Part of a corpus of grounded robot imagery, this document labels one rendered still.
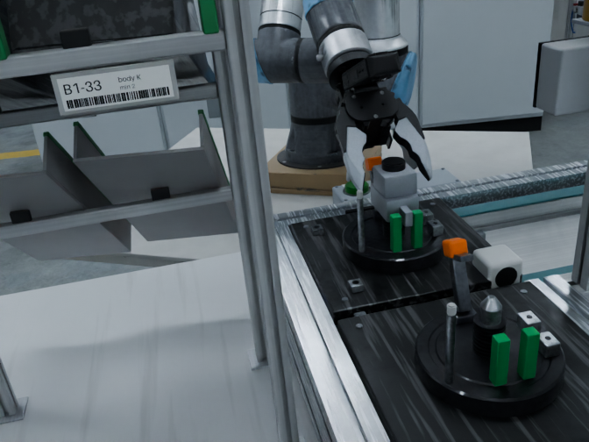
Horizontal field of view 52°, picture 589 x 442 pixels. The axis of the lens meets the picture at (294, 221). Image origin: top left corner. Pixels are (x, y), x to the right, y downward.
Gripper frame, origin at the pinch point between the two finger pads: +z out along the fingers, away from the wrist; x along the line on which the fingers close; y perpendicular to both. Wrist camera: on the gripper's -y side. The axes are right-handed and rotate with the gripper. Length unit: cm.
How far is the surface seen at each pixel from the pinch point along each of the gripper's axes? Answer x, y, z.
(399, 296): 3.9, 1.8, 15.1
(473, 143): -42, 52, -34
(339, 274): 9.2, 6.0, 9.4
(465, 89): -151, 222, -174
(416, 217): -1.0, 0.5, 6.0
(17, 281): 110, 200, -90
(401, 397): 9.8, -7.5, 27.6
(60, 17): 33.2, -29.3, -3.0
